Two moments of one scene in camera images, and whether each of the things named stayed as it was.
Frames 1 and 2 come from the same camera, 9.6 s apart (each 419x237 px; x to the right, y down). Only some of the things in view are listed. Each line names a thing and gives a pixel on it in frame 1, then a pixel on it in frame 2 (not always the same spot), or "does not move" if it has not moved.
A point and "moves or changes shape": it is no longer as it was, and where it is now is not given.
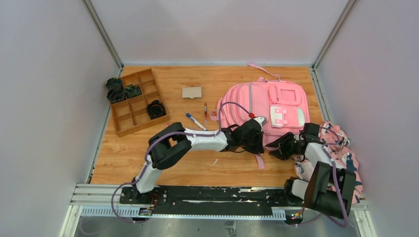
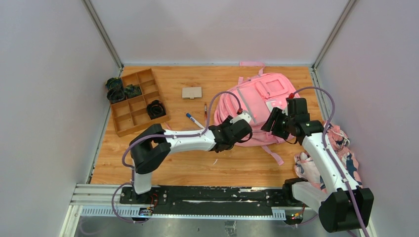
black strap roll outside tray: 115,95 does not move
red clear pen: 205,113 does not move
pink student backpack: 280,107 moves or changes shape
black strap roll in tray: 155,109 does not move
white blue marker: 194,120 does not move
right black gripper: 282,153 -> 275,115
